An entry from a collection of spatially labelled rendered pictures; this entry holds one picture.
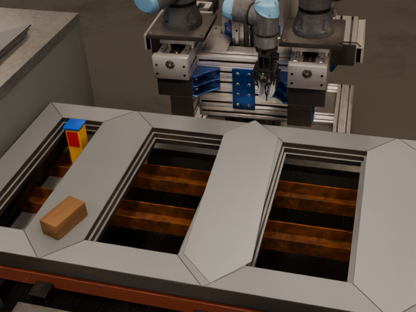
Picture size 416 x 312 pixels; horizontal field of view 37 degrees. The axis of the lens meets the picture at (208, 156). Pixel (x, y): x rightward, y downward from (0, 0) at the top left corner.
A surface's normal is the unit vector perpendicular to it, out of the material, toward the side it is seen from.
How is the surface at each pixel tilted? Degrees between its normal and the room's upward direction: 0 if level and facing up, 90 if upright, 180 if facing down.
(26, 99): 90
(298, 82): 90
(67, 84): 90
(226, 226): 0
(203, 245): 0
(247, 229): 0
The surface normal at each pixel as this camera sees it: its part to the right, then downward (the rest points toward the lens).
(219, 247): -0.04, -0.81
